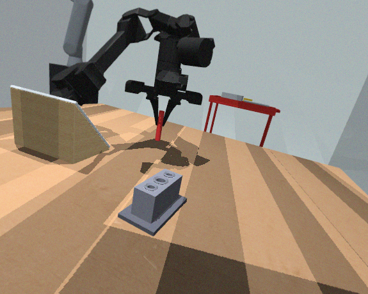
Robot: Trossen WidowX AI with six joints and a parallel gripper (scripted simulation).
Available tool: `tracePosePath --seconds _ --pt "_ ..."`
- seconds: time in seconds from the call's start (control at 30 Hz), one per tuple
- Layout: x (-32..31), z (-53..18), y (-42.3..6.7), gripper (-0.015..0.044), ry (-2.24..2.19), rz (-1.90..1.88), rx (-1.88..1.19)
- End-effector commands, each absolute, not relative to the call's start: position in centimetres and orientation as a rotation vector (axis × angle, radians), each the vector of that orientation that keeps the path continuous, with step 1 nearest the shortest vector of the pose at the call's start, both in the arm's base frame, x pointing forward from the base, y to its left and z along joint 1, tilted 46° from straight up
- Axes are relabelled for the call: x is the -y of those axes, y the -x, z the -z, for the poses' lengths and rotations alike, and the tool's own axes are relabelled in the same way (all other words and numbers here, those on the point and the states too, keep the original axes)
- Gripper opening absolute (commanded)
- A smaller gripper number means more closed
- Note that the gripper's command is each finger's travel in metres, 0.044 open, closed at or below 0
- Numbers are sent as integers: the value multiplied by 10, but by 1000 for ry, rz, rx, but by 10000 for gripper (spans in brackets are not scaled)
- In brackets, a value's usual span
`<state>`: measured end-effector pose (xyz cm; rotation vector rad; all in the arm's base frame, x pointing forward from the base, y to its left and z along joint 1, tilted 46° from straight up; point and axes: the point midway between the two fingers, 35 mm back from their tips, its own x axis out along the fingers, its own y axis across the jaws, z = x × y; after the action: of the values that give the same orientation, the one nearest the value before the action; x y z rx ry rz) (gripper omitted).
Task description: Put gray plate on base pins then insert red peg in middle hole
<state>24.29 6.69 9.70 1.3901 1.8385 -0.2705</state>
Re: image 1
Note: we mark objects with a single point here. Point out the red peg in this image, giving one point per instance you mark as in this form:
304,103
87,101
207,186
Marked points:
159,125

